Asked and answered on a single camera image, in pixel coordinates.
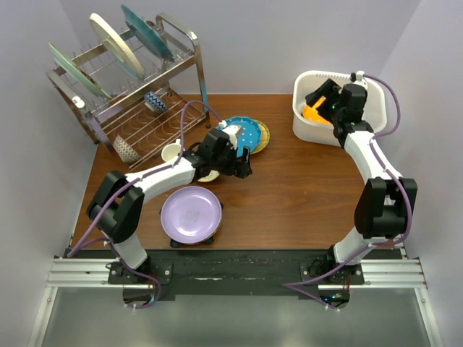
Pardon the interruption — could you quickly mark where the blue polka dot plate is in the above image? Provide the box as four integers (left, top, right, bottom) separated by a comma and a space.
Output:
216, 116, 262, 156

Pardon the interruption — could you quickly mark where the orange polka dot plate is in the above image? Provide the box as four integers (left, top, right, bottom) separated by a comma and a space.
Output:
302, 96, 331, 125

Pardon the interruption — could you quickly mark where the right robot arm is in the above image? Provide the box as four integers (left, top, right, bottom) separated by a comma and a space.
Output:
305, 77, 417, 284

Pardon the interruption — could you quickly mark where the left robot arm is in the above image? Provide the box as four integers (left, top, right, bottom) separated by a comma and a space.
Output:
87, 125, 252, 283

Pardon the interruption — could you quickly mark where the white plastic bin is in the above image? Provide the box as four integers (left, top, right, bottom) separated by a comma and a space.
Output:
292, 70, 387, 147

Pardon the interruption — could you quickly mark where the small daisy bowl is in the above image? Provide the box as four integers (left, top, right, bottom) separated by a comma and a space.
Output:
198, 170, 220, 183

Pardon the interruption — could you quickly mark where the yellow patterned plate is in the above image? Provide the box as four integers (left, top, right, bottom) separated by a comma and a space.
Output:
251, 120, 270, 155

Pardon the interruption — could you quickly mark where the white cup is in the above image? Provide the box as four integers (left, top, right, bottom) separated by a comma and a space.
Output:
161, 138, 183, 163

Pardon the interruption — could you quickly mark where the purple plate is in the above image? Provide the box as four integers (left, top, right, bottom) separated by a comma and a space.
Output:
160, 186, 222, 245

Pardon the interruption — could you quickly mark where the blue zigzag bowl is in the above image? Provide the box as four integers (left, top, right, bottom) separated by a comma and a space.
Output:
144, 91, 168, 113

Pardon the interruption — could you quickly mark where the grey patterned cup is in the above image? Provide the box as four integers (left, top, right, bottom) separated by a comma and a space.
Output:
113, 135, 140, 164

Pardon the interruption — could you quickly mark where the metal dish rack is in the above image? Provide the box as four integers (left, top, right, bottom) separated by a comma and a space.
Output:
47, 7, 211, 168

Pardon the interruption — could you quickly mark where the teal plate in rack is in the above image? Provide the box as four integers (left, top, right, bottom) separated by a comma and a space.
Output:
121, 4, 174, 62

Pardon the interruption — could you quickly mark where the cream plate in rack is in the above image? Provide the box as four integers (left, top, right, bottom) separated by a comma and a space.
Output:
89, 13, 145, 80

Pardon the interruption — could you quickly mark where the green plate in rack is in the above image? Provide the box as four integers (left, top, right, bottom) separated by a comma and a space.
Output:
48, 43, 111, 100

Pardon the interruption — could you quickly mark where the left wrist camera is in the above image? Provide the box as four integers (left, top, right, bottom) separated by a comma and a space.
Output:
218, 121, 242, 150

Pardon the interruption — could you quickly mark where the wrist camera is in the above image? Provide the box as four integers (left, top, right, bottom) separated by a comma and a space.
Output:
349, 70, 368, 90
218, 121, 242, 150

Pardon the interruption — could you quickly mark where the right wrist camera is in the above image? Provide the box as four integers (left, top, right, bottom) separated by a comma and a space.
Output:
349, 70, 368, 90

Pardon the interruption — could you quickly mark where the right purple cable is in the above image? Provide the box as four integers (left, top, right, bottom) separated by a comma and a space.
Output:
284, 74, 413, 310

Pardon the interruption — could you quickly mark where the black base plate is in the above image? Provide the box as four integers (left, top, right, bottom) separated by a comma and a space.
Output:
63, 247, 402, 303

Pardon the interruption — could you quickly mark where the aluminium rail frame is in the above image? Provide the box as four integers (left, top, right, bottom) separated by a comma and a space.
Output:
27, 133, 444, 347

